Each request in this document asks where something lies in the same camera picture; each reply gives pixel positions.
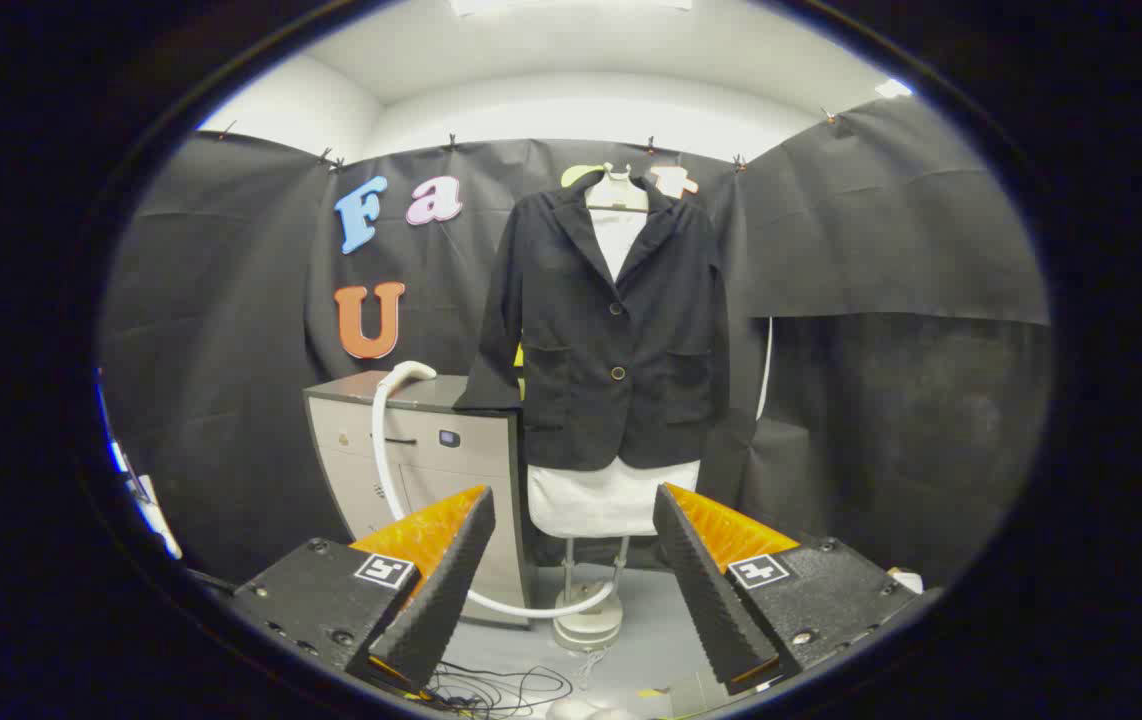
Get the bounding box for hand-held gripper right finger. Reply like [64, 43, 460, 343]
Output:
[653, 483, 942, 698]

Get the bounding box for tangled black cables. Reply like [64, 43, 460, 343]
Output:
[426, 660, 577, 717]

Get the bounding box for black jacket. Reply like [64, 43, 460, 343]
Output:
[453, 170, 732, 473]

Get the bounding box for white garment steamer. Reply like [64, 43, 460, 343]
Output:
[371, 360, 624, 619]

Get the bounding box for black backdrop cloth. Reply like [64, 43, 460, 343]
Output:
[99, 95, 1052, 591]

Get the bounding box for white cord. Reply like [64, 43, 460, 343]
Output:
[756, 317, 775, 422]

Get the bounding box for white mannequin torso with stand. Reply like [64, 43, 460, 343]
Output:
[528, 163, 702, 653]

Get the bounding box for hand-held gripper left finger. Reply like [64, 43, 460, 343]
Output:
[229, 485, 497, 696]

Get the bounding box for grey cabinet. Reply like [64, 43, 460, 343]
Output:
[303, 372, 534, 629]

